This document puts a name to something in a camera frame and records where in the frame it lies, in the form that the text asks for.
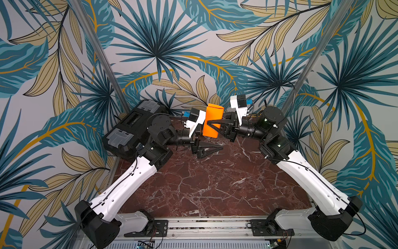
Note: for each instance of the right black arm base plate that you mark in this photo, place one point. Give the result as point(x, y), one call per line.
point(267, 228)

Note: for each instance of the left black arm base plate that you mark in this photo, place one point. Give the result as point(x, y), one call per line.
point(156, 228)

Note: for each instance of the right aluminium frame post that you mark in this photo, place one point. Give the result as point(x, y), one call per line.
point(323, 41)

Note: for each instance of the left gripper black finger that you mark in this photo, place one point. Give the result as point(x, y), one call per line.
point(206, 145)
point(204, 152)

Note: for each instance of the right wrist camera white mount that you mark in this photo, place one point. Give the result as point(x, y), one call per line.
point(240, 104)

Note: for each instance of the black plastic toolbox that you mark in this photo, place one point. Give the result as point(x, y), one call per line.
point(123, 139)

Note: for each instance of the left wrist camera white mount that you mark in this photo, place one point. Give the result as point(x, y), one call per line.
point(194, 118)

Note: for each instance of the left aluminium frame post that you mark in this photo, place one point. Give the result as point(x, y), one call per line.
point(84, 20)

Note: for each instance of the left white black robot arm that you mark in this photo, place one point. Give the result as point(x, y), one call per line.
point(99, 218)

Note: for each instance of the green circuit board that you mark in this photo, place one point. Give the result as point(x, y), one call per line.
point(145, 245)

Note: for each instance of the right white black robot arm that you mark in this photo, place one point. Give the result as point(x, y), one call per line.
point(333, 212)

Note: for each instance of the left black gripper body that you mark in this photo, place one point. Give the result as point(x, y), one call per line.
point(194, 142)

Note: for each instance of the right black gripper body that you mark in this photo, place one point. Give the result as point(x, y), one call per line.
point(231, 127)

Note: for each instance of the aluminium frame post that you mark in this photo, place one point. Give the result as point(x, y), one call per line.
point(323, 41)
point(84, 20)

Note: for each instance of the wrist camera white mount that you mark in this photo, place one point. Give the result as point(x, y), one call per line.
point(240, 104)
point(194, 118)

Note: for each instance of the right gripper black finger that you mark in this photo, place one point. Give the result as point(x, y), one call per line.
point(226, 119)
point(221, 129)

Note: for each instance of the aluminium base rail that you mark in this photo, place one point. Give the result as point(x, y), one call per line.
point(226, 232)

